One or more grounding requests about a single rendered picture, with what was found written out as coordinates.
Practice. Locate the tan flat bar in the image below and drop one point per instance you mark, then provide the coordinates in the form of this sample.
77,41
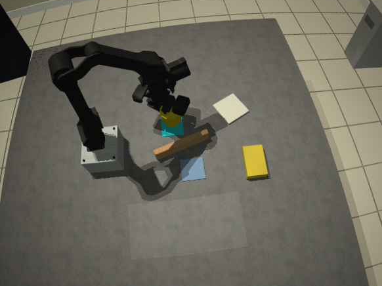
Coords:
181,144

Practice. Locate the cream flat square tile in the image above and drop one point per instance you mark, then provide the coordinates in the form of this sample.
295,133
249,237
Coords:
230,108

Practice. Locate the yellow flat block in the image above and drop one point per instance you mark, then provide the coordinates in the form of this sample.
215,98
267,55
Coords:
254,161

